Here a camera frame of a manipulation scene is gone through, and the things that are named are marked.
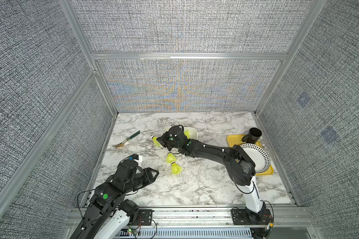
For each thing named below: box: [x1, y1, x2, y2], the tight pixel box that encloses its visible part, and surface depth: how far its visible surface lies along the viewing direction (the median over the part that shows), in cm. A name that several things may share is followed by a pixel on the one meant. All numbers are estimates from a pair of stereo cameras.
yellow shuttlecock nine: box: [171, 161, 183, 176], surface depth 92 cm
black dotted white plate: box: [240, 143, 271, 173], surface depth 95 cm
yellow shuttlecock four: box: [166, 151, 178, 164], surface depth 95 cm
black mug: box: [241, 127, 263, 144], surface depth 99 cm
